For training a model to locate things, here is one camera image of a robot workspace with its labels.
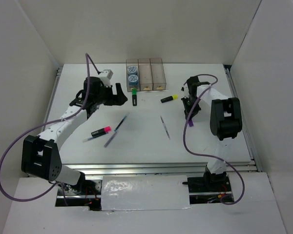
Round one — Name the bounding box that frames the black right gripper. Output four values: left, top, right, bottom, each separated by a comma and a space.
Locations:
181, 96, 201, 118

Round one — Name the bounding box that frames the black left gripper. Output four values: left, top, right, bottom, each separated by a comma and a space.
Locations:
94, 83, 128, 106

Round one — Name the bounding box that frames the purple capped black highlighter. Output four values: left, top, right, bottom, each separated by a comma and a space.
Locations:
188, 119, 194, 127

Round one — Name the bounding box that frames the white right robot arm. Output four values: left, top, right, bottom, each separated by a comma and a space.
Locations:
181, 75, 242, 191

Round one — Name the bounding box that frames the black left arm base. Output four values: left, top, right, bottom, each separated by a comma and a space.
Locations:
55, 179, 102, 211

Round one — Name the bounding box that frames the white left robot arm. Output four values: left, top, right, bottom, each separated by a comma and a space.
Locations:
21, 77, 128, 195

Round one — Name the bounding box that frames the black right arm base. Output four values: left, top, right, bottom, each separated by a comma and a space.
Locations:
182, 177, 233, 204

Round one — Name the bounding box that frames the yellow capped black highlighter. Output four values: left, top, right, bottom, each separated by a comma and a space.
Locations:
160, 95, 178, 103

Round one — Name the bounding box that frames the green capped black highlighter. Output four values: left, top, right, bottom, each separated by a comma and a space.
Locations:
132, 88, 137, 106

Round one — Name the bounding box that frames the dark blue gel pen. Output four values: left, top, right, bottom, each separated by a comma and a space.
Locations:
114, 112, 129, 132

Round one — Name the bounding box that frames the left clear storage bin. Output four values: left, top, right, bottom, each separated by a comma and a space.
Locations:
126, 59, 140, 92

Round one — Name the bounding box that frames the clear storage bin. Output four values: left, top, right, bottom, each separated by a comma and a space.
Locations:
150, 58, 167, 91
138, 58, 153, 91
126, 59, 140, 92

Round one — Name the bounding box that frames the middle clear storage bin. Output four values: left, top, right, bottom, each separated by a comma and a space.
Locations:
138, 58, 153, 91

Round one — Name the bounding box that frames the thin black white pen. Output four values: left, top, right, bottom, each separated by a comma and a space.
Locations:
160, 116, 170, 140

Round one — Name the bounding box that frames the pink capped black highlighter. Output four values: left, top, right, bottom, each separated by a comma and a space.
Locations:
91, 126, 111, 138

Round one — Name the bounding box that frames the right clear storage bin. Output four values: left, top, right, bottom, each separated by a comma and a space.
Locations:
150, 58, 167, 91

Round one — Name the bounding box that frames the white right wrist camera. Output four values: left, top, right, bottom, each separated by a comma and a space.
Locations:
181, 83, 189, 98

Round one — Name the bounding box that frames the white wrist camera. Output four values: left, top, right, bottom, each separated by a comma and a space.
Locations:
181, 83, 189, 98
98, 69, 113, 87

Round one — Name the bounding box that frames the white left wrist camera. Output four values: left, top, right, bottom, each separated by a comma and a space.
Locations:
98, 69, 113, 87

